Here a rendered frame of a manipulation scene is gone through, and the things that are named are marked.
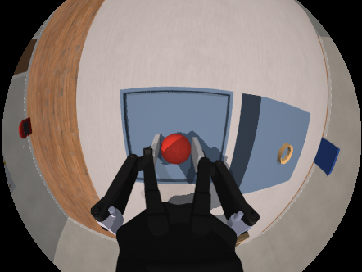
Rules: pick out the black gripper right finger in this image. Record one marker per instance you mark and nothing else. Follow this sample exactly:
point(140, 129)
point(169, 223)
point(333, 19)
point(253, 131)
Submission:
point(243, 216)

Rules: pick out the red ball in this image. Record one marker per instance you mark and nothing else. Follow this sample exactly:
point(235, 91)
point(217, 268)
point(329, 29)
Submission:
point(175, 148)

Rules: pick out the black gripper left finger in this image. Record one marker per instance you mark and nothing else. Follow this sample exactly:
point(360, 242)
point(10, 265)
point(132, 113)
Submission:
point(109, 210)

